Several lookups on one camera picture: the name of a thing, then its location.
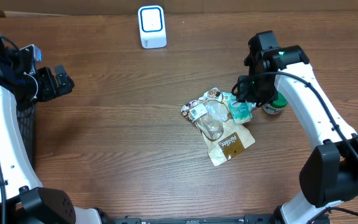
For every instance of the grey plastic mesh basket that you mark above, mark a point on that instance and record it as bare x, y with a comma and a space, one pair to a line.
26, 122

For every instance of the cardboard backdrop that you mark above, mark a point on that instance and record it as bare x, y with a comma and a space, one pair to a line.
121, 7

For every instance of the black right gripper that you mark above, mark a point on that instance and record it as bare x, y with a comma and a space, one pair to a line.
245, 95

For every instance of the teal snack packet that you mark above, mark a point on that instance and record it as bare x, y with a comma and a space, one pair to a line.
228, 96

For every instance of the green lid jar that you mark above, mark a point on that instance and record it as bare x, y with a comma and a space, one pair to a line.
275, 106

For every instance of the brown beige snack pouch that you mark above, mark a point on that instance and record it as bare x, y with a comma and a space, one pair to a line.
210, 114

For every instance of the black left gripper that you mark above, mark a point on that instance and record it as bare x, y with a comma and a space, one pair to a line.
52, 88

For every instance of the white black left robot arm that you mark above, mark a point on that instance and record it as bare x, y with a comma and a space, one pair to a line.
23, 198

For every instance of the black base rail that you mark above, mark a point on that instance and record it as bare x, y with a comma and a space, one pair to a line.
246, 219

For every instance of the small teal tissue pack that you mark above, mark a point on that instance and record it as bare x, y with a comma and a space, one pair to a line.
240, 112

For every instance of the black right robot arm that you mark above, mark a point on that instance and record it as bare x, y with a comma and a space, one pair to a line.
330, 175

